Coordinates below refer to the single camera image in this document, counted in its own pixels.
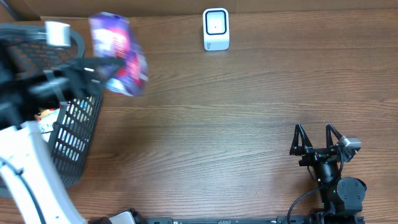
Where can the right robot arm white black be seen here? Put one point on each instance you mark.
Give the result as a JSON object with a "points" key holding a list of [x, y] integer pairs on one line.
{"points": [[342, 197]]}

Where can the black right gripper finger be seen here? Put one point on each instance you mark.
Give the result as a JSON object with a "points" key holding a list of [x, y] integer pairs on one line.
{"points": [[301, 143], [331, 130]]}

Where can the grey plastic shopping basket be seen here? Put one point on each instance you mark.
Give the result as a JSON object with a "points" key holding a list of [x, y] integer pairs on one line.
{"points": [[69, 137]]}

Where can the black rail at table edge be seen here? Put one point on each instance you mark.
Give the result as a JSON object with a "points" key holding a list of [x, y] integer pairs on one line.
{"points": [[277, 220]]}

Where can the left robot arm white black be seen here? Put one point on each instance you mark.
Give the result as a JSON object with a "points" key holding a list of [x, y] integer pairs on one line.
{"points": [[26, 165]]}

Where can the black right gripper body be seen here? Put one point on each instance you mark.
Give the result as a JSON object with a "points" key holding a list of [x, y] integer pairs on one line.
{"points": [[314, 155]]}

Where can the small orange packet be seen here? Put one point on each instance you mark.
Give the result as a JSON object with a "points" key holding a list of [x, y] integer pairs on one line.
{"points": [[49, 115]]}

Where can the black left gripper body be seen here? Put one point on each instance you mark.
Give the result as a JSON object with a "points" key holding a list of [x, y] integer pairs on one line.
{"points": [[58, 88]]}

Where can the white barcode scanner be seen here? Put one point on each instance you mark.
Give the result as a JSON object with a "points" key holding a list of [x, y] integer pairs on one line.
{"points": [[216, 35]]}

